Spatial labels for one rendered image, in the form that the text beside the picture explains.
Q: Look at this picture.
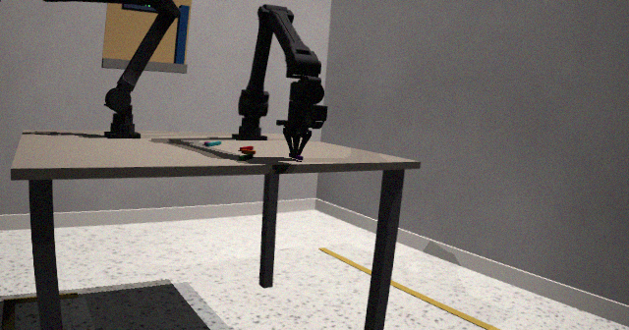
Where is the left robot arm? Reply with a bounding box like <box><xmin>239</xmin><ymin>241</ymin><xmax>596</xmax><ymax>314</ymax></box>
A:
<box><xmin>232</xmin><ymin>4</ymin><xmax>327</xmax><ymax>140</ymax></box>

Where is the green rod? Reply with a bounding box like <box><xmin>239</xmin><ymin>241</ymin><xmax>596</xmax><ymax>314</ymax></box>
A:
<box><xmin>239</xmin><ymin>154</ymin><xmax>254</xmax><ymax>161</ymax></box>

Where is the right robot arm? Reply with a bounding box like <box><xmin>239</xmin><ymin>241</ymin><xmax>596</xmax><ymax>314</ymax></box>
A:
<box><xmin>43</xmin><ymin>0</ymin><xmax>181</xmax><ymax>138</ymax></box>

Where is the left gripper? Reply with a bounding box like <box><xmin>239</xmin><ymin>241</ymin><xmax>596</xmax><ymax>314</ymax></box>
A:
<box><xmin>276</xmin><ymin>120</ymin><xmax>312</xmax><ymax>158</ymax></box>

